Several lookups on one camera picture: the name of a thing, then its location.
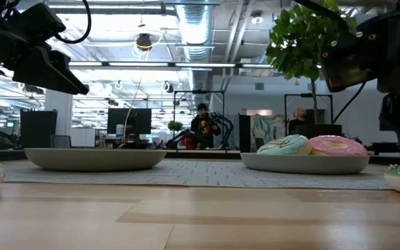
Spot large mint frosted donut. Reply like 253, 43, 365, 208
256, 134, 313, 156

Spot painted grey-blue tarp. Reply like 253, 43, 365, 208
250, 114, 285, 153

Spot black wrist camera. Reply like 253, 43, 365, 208
319, 29, 378, 94
16, 2, 67, 36

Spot grey-blue round plate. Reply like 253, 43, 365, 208
240, 152, 371, 175

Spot black upright panel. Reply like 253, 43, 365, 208
19, 109, 58, 149

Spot grey office chair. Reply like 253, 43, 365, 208
50, 134, 72, 150

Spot large pink frosted donut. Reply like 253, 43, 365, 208
309, 135, 369, 157

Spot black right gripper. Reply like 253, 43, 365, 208
358, 0, 400, 165

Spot olive green round plate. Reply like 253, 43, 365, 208
23, 148, 168, 172

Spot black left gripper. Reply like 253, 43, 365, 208
0, 13, 90, 96

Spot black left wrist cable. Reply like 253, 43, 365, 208
53, 0, 93, 45

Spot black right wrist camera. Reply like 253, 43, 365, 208
319, 29, 378, 94

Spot green leafy plant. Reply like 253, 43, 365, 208
265, 0, 359, 126

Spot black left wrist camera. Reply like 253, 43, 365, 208
16, 2, 67, 36

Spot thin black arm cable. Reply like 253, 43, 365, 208
331, 81, 368, 125

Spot black cabinet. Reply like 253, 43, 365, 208
238, 114, 252, 154

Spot black desk monitor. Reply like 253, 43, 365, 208
106, 108, 153, 136

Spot small green background plant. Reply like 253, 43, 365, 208
167, 120, 185, 133

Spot black plant pot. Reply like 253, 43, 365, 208
294, 124, 344, 144

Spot grey woven placemat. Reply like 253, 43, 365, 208
2, 158, 392, 191

